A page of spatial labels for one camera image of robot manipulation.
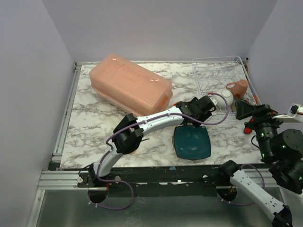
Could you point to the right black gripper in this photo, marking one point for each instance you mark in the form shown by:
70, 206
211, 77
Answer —
256, 114

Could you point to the pink grey mug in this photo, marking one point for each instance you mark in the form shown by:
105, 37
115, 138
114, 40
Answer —
238, 88

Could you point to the black mounting rail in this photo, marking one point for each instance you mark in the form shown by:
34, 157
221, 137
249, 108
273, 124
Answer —
156, 181

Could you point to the teal square plate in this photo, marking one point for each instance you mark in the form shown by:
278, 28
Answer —
191, 143

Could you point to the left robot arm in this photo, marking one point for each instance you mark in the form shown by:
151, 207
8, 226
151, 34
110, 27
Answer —
129, 133

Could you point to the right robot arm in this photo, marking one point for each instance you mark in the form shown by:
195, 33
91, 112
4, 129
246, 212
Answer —
284, 151

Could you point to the brown beige bowl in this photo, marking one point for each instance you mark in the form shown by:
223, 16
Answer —
233, 106

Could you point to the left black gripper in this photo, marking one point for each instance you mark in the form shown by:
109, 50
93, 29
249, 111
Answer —
206, 104

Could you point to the white wire dish rack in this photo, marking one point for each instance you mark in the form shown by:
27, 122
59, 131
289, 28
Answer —
212, 74

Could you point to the white bowl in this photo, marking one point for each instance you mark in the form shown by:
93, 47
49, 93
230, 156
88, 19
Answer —
225, 98

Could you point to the pink translucent storage box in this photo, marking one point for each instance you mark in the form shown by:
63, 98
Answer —
130, 87

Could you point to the red handled tool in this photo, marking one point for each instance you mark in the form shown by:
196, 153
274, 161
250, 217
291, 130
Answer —
247, 130

